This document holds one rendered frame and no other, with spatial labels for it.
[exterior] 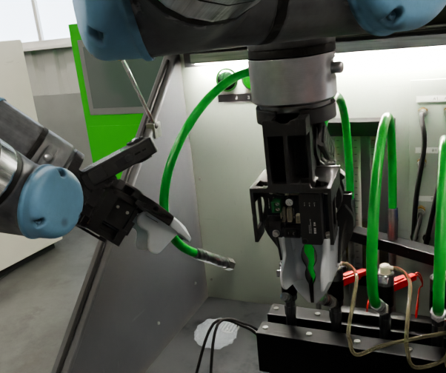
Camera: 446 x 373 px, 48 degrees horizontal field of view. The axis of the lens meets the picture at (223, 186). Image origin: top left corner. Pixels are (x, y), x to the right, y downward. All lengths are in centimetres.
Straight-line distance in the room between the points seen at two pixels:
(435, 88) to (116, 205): 63
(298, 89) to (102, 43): 19
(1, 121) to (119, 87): 305
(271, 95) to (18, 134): 36
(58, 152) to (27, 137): 4
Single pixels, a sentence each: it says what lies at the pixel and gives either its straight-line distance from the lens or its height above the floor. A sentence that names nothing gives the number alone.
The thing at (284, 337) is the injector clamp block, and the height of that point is 98.
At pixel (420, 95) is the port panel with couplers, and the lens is 104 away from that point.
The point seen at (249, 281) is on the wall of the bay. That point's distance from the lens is 127.
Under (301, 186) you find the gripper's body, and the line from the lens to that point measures 43.
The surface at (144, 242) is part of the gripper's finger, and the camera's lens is 78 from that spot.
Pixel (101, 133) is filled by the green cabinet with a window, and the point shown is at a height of 83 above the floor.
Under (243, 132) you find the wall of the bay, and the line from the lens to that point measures 114.
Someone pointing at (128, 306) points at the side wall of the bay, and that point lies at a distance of 102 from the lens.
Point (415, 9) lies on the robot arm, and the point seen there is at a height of 149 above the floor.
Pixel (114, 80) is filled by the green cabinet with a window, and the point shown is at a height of 121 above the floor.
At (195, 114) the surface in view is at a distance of 77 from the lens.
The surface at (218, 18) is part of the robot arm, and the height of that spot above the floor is 149.
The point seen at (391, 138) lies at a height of 129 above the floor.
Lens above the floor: 149
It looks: 17 degrees down
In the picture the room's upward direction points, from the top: 6 degrees counter-clockwise
